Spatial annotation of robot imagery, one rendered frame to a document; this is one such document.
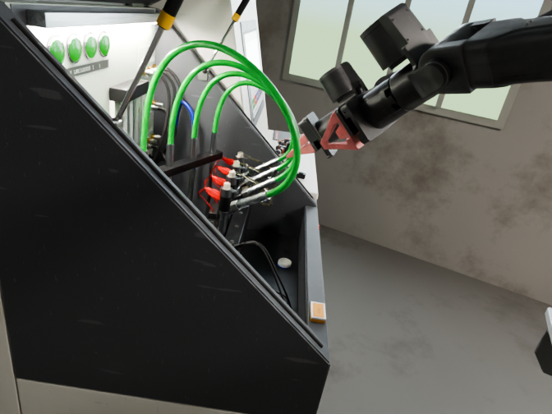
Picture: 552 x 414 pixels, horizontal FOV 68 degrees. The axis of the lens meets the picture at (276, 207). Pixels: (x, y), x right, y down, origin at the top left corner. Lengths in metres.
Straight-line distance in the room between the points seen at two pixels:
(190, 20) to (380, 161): 2.07
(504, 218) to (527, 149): 0.47
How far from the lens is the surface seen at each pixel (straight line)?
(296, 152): 0.78
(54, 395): 0.98
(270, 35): 3.25
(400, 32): 0.58
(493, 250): 3.21
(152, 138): 1.30
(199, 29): 1.28
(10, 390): 1.02
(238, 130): 1.26
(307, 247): 1.09
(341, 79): 0.88
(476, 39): 0.51
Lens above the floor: 1.49
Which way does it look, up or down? 25 degrees down
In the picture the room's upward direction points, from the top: 10 degrees clockwise
